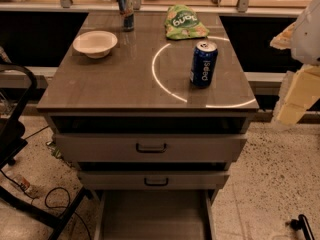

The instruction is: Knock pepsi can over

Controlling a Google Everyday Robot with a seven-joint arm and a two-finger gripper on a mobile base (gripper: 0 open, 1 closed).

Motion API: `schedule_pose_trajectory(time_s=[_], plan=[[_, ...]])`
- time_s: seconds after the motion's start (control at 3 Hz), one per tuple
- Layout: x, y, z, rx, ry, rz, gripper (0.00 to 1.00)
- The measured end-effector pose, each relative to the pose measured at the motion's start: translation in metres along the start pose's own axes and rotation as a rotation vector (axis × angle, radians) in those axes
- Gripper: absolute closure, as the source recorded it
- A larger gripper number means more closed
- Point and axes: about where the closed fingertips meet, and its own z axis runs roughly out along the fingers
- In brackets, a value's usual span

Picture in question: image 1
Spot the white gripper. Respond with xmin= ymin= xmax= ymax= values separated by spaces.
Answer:
xmin=270 ymin=0 xmax=320 ymax=126

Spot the blue pepsi can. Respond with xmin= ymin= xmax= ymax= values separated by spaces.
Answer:
xmin=190 ymin=41 xmax=218 ymax=88

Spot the red bull can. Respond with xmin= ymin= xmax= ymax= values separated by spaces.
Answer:
xmin=117 ymin=0 xmax=134 ymax=31

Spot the green chip bag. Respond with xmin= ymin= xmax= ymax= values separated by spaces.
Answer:
xmin=164 ymin=5 xmax=209 ymax=40

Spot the grey drawer cabinet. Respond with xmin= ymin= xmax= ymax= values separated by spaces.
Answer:
xmin=38 ymin=12 xmax=258 ymax=240

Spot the black object on floor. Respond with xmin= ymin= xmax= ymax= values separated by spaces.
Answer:
xmin=289 ymin=214 xmax=315 ymax=240

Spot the white bowl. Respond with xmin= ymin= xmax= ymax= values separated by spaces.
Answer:
xmin=73 ymin=31 xmax=118 ymax=59

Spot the black chair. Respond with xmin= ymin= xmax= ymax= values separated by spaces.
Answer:
xmin=0 ymin=49 xmax=89 ymax=240

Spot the middle drawer black handle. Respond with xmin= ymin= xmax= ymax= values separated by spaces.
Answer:
xmin=144 ymin=178 xmax=169 ymax=187

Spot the drawer black handle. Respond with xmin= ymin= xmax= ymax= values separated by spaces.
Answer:
xmin=144 ymin=178 xmax=169 ymax=187
xmin=135 ymin=143 xmax=167 ymax=154

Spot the top drawer black handle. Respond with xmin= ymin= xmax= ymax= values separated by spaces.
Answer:
xmin=135 ymin=143 xmax=167 ymax=154

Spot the black floor cable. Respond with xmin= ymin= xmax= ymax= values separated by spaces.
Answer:
xmin=0 ymin=169 xmax=93 ymax=240

